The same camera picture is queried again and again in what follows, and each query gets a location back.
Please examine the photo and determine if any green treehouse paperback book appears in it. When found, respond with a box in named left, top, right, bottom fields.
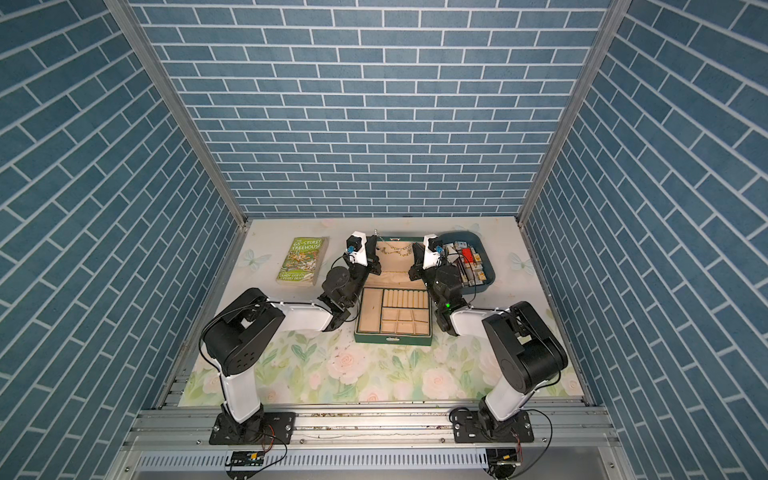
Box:
left=276, top=237, right=328, bottom=286

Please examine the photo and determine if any pearl jewelry chain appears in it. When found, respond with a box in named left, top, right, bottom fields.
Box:
left=374, top=230, right=415, bottom=256

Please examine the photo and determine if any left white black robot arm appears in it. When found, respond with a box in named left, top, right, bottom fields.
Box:
left=198, top=232, right=381, bottom=426

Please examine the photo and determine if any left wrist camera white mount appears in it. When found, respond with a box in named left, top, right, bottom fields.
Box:
left=343, top=231, right=368, bottom=266

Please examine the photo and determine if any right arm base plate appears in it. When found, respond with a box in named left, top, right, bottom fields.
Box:
left=448, top=407, right=534, bottom=444

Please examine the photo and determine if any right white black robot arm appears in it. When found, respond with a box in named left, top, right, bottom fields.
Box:
left=409, top=235, right=568, bottom=434

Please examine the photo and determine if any white perforated cable duct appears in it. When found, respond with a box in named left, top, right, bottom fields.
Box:
left=134, top=449, right=488, bottom=473

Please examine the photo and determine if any right circuit board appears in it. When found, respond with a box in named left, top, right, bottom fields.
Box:
left=485, top=448, right=521, bottom=469

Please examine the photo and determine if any left green circuit board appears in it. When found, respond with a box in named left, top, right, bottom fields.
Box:
left=225, top=451, right=265, bottom=469

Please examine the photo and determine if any green jewelry box beige lining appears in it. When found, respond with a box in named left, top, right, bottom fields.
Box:
left=354, top=237, right=433, bottom=346

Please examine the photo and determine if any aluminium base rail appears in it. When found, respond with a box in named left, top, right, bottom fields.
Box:
left=124, top=398, right=620, bottom=451

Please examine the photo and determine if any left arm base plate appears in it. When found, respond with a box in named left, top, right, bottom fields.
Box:
left=209, top=411, right=296, bottom=445

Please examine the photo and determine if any teal tray of small items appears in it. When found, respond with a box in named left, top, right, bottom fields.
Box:
left=439, top=230, right=496, bottom=295

